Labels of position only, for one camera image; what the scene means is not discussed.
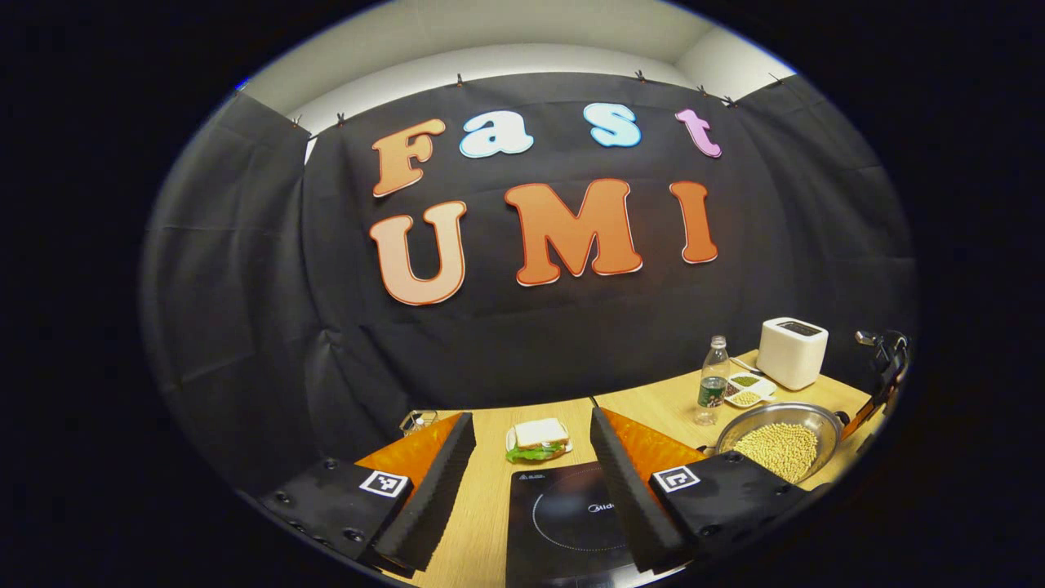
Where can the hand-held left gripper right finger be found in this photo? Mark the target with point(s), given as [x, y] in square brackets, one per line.
[624, 498]

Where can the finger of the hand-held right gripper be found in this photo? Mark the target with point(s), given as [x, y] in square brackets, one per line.
[869, 412]

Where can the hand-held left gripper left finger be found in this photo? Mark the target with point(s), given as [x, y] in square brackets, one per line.
[433, 506]

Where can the black induction cooktop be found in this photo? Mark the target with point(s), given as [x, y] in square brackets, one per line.
[563, 514]

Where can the small white plate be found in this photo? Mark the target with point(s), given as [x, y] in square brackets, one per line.
[566, 447]

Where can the pile of soybeans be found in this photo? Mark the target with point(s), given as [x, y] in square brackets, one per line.
[780, 449]

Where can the white toaster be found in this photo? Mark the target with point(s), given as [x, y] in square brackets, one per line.
[790, 355]

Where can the sandwich with lettuce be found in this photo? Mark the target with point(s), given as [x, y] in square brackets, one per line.
[539, 437]

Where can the white divided seasoning dish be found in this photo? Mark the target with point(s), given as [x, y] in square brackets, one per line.
[751, 390]

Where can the clear plastic bottle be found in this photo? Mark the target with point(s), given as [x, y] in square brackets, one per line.
[713, 384]

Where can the row of backdrop clips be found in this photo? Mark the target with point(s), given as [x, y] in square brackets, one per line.
[460, 80]

